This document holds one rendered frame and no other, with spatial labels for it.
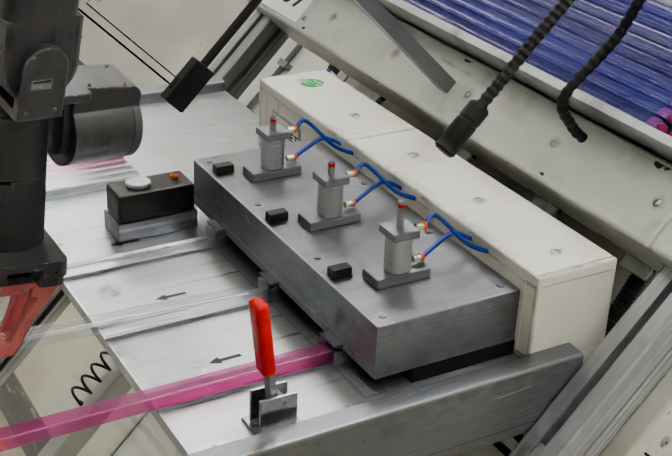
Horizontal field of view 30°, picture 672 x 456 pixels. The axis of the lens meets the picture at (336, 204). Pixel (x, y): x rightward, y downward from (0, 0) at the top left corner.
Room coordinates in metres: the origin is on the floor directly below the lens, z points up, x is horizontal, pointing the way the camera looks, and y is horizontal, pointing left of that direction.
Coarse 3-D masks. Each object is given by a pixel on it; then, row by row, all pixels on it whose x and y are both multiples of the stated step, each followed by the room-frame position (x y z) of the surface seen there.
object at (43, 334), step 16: (240, 288) 1.08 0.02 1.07; (160, 304) 1.04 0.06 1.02; (176, 304) 1.04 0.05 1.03; (192, 304) 1.05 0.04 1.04; (208, 304) 1.06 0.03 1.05; (224, 304) 1.06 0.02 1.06; (240, 304) 1.07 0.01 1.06; (64, 320) 1.01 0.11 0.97; (80, 320) 1.01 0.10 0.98; (96, 320) 1.01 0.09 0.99; (112, 320) 1.01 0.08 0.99; (128, 320) 1.02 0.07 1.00; (144, 320) 1.03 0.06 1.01; (160, 320) 1.04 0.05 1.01; (32, 336) 0.98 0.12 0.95; (48, 336) 0.99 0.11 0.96; (64, 336) 1.00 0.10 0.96; (80, 336) 1.00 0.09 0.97
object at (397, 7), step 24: (264, 0) 1.52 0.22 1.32; (288, 0) 1.49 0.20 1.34; (312, 0) 1.46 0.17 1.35; (384, 0) 1.32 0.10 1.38; (432, 24) 1.24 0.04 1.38; (456, 48) 1.26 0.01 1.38; (480, 48) 1.18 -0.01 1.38; (528, 72) 1.12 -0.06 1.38; (552, 96) 1.13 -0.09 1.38; (576, 96) 1.07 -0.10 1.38; (600, 120) 1.08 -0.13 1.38; (624, 120) 1.02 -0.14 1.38; (648, 144) 1.03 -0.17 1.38
